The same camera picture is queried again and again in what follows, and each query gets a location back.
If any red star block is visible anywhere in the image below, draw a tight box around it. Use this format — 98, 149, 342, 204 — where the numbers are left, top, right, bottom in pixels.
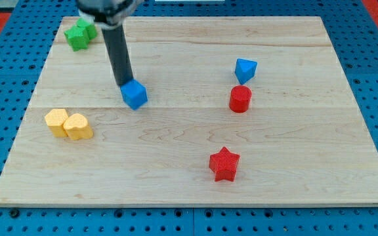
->
209, 147, 240, 182

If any yellow heart block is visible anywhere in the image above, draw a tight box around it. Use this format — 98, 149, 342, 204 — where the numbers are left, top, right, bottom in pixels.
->
63, 113, 94, 140

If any blue triangular block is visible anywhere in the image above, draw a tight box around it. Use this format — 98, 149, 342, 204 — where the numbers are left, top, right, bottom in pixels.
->
234, 58, 257, 85

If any blue cube block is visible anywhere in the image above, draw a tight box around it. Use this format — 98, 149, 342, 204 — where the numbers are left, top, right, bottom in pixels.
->
120, 79, 148, 110

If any wooden board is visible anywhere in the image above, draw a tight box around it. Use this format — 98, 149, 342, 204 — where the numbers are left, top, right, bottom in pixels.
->
0, 16, 378, 208

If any yellow hexagon block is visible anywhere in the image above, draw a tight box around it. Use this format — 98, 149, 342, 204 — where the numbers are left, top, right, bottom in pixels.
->
45, 108, 69, 138

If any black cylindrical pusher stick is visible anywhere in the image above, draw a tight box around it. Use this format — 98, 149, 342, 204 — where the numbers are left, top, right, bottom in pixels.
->
102, 25, 133, 87

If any red cylinder block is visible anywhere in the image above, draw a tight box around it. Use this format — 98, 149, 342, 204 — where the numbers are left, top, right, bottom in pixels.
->
229, 85, 252, 113

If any green star block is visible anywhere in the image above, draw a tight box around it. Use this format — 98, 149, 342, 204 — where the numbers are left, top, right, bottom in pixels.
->
64, 26, 89, 51

